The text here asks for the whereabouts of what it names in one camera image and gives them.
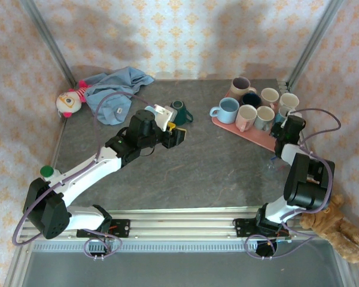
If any dark teal mug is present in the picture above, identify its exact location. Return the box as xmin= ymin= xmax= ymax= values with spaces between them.
xmin=170 ymin=100 xmax=194 ymax=126

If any grey mug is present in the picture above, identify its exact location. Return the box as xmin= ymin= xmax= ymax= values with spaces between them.
xmin=253 ymin=105 xmax=276 ymax=132

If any pale pink mug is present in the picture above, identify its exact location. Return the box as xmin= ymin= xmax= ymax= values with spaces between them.
xmin=278 ymin=92 xmax=300 ymax=113

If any pink tray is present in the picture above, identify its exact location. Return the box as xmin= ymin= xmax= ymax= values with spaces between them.
xmin=211 ymin=89 xmax=288 ymax=153

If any speckled white mug pink inside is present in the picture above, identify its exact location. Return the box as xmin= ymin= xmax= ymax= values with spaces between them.
xmin=260 ymin=87 xmax=281 ymax=110

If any navy blue mug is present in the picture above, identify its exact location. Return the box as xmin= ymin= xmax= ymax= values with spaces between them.
xmin=241 ymin=92 xmax=263 ymax=107

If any large light blue mug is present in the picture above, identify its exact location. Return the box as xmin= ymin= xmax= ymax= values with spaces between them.
xmin=209 ymin=97 xmax=241 ymax=125

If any beige mug purple inside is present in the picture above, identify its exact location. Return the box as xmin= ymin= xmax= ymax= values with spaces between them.
xmin=229 ymin=77 xmax=258 ymax=101

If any clear bottle with blue cap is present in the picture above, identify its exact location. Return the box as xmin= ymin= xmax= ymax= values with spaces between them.
xmin=267 ymin=154 xmax=288 ymax=173

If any blue cloth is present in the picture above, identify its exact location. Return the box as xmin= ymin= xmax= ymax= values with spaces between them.
xmin=83 ymin=66 xmax=155 ymax=126

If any plush doll with pink hair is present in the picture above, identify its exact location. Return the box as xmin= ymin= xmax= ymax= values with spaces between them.
xmin=56 ymin=80 xmax=92 ymax=120

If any white bottle with green cap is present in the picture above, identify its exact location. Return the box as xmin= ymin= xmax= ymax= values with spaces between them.
xmin=39 ymin=164 xmax=56 ymax=181

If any brown teddy plush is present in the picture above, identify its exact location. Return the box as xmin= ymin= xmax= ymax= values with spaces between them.
xmin=299 ymin=194 xmax=359 ymax=264

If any grey metal panel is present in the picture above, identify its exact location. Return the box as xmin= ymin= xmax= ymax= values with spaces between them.
xmin=5 ymin=240 xmax=357 ymax=287

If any aluminium table side rail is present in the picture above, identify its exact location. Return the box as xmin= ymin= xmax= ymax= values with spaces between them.
xmin=47 ymin=118 xmax=67 ymax=168

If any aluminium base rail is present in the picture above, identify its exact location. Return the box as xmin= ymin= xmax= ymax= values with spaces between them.
xmin=19 ymin=209 xmax=321 ymax=242

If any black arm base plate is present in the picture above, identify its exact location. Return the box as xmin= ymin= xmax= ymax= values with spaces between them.
xmin=233 ymin=218 xmax=291 ymax=240
xmin=77 ymin=219 xmax=131 ymax=239

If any aluminium frame post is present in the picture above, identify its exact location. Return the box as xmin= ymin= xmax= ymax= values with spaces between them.
xmin=288 ymin=0 xmax=345 ymax=87
xmin=19 ymin=0 xmax=77 ymax=86

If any grey slotted cable duct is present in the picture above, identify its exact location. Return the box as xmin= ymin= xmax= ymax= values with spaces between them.
xmin=31 ymin=241 xmax=260 ymax=252

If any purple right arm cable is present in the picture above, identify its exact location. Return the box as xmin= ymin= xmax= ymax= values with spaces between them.
xmin=245 ymin=107 xmax=342 ymax=260

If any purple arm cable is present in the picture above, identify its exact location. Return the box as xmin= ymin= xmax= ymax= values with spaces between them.
xmin=245 ymin=107 xmax=342 ymax=260
xmin=11 ymin=91 xmax=156 ymax=261

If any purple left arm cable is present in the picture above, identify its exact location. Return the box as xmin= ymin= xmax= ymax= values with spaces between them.
xmin=11 ymin=91 xmax=156 ymax=261

